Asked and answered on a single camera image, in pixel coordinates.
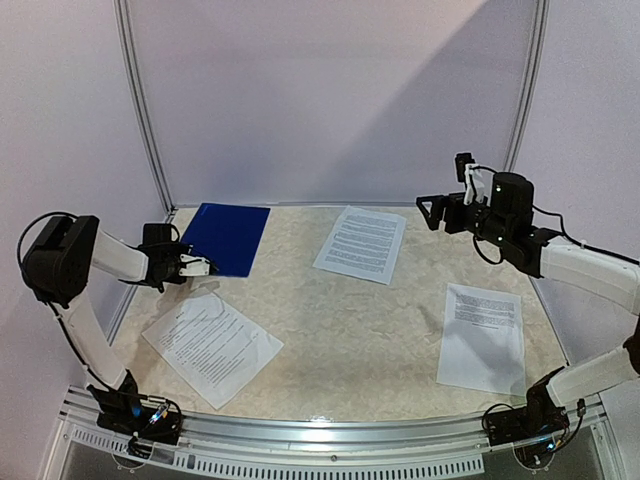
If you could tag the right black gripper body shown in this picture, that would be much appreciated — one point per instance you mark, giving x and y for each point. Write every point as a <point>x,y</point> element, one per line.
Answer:
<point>451,211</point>

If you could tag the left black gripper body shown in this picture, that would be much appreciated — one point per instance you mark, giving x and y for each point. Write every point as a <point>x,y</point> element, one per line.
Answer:
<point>171,263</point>

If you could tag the blue plastic folder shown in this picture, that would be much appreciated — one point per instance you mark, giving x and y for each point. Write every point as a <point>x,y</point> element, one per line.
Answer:
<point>227,235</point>

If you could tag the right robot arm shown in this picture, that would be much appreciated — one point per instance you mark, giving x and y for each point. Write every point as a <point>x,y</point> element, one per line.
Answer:
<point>504,218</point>

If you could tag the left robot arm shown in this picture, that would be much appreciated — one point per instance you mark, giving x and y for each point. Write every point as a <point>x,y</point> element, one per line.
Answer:
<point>56,253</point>

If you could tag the printed paper sheet middle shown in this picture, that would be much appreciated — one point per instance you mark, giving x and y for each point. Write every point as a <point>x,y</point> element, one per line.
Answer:
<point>363,244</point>

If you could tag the printed paper sheet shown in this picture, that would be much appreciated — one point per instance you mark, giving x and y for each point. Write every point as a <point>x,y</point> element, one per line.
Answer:
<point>363,244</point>
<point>482,345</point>
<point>215,348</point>

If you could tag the printed paper sheet left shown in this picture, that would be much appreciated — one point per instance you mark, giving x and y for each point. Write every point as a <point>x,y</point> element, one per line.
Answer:
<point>215,348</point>

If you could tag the printed paper sheet right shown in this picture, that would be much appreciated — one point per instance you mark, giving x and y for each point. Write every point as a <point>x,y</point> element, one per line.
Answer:
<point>482,345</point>

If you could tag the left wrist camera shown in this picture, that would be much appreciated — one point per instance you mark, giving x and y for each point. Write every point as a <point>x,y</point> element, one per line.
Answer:
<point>191,266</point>

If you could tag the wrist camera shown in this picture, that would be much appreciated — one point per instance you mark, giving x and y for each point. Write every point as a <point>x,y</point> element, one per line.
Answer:
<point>191,266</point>
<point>469,173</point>

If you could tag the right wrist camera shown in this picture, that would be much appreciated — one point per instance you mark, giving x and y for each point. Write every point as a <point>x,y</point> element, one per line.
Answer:
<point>469,173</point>

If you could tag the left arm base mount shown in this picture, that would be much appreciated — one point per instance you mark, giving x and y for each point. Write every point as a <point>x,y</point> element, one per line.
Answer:
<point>126,411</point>

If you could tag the left aluminium frame post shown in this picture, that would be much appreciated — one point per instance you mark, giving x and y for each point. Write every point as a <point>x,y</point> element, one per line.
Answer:
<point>124,23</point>

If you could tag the aluminium frame post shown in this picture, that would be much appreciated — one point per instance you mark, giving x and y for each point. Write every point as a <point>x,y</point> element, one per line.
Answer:
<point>124,23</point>
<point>529,78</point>

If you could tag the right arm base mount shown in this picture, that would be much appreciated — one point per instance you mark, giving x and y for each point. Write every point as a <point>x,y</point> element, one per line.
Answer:
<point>505,424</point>

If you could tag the right aluminium frame post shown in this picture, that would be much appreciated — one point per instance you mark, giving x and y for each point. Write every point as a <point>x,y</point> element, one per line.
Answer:
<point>529,78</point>

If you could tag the aluminium front rail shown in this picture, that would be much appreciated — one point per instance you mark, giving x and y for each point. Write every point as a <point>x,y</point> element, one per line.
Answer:
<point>223,447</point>

